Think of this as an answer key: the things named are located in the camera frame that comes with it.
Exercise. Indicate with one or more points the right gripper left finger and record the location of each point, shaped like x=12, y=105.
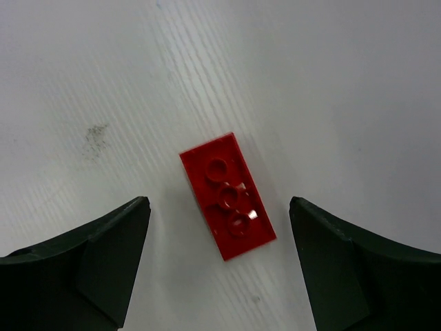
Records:
x=79, y=280

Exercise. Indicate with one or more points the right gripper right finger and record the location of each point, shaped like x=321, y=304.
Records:
x=359, y=280

